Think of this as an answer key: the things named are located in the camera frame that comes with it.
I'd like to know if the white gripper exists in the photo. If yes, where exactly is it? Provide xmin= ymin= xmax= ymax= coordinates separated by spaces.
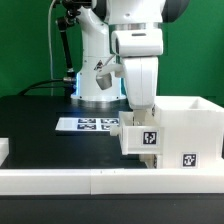
xmin=122 ymin=57 xmax=158 ymax=126

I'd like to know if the white drawer box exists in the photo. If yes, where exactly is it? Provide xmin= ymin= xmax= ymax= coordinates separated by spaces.
xmin=139 ymin=154 xmax=157 ymax=169
xmin=110 ymin=112 xmax=163 ymax=155

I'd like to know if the white front drawer box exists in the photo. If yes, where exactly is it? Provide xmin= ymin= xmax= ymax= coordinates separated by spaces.
xmin=139 ymin=154 xmax=157 ymax=169

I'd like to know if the white drawer cabinet frame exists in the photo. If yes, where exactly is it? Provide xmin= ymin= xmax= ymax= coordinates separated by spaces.
xmin=153 ymin=96 xmax=224 ymax=169

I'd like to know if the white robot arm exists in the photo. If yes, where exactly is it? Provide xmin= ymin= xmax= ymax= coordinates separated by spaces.
xmin=62 ymin=0 xmax=190 ymax=125

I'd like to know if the marker sheet on table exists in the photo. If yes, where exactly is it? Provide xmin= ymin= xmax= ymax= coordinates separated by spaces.
xmin=55 ymin=117 xmax=119 ymax=132

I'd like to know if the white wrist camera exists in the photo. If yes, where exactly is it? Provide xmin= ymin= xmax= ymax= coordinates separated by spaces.
xmin=96 ymin=64 xmax=123 ymax=90

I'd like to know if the black cable hose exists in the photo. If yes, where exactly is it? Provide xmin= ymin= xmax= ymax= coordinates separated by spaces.
xmin=18 ymin=16 xmax=78 ymax=98

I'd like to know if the white cable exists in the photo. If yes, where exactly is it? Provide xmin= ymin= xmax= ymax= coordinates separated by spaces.
xmin=48 ymin=0 xmax=58 ymax=81

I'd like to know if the white obstacle wall fence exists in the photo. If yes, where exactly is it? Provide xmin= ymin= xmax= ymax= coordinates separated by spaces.
xmin=0 ymin=138 xmax=224 ymax=195

